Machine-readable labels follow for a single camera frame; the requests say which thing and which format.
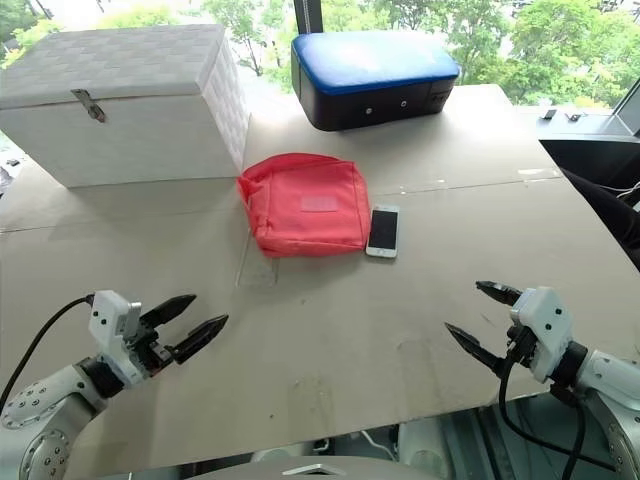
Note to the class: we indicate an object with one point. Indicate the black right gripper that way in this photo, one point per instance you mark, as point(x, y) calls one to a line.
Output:
point(520, 350)

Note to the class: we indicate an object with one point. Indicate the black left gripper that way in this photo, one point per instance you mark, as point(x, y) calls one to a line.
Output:
point(150, 352)

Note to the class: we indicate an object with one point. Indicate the white smartphone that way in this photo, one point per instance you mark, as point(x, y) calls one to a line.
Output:
point(383, 231)

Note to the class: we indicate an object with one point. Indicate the red fabric pouch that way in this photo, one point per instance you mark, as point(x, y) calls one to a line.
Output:
point(305, 205)

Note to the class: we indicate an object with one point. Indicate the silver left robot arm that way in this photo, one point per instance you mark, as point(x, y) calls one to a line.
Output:
point(45, 415)

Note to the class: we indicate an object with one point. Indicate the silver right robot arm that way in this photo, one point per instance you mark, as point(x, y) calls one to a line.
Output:
point(607, 400)

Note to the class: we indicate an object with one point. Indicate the blue and black padded case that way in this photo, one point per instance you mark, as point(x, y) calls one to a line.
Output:
point(370, 75)

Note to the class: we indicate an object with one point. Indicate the black side desk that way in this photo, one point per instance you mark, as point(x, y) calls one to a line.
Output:
point(600, 200)

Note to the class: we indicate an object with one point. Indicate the silver robot torso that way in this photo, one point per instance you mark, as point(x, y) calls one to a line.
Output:
point(315, 470)

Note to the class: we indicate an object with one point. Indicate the white woven storage box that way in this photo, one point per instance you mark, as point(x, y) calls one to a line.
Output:
point(110, 130)

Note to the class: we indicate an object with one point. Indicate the black window pole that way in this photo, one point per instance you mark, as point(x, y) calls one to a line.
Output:
point(307, 17)

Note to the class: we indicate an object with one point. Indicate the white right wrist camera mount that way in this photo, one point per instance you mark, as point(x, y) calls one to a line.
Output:
point(545, 325)

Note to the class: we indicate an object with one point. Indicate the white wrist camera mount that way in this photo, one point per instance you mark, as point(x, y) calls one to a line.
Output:
point(107, 325)
point(545, 325)

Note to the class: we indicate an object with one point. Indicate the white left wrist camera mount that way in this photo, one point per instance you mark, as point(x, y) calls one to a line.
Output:
point(107, 325)

